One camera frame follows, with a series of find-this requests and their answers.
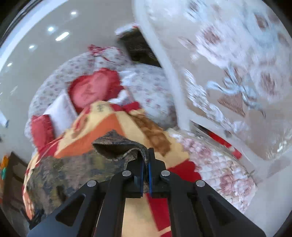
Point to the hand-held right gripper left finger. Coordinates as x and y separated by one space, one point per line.
142 180

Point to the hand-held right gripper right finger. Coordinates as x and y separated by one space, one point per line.
150 180

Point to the grey olive patterned garment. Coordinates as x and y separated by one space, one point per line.
114 143

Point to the red orange cream printed blanket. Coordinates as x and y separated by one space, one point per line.
107 125

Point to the red and white box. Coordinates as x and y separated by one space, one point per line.
222 141

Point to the floral quilted bed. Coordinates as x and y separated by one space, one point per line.
146 86

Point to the red heart-shaped pillow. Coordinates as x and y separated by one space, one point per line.
94 87

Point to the white pillow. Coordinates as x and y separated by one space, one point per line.
61 109

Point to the red ruffled pillow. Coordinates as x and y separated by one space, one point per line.
42 132

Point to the dark wooden side table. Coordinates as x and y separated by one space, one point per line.
14 175

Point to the dark wooden nightstand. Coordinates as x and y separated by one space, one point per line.
139 47

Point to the orange clutter on table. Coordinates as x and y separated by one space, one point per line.
4 164

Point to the small red patterned cushion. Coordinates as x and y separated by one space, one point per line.
95 49

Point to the white floral wardrobe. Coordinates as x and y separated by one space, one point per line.
228 57

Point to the long ceiling light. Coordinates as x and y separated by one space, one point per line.
62 36

